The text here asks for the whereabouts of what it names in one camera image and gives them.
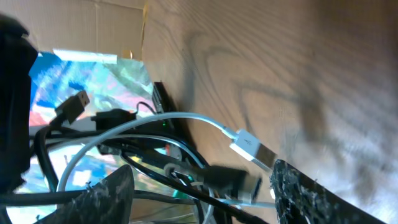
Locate white usb cable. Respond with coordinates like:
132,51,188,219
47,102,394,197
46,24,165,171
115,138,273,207
55,111,277,224

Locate black usb cable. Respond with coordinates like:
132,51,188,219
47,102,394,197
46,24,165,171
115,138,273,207
0,90,268,224

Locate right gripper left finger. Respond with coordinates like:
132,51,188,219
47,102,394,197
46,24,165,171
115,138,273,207
38,165,134,224

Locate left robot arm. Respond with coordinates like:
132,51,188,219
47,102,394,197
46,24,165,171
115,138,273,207
1,14,38,194

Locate cardboard panel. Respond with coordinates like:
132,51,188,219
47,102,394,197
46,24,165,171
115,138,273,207
1,0,147,60

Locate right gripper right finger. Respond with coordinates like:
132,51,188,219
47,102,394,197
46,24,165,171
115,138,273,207
270,159,382,224

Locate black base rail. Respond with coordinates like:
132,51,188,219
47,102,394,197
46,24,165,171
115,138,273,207
152,82,196,147

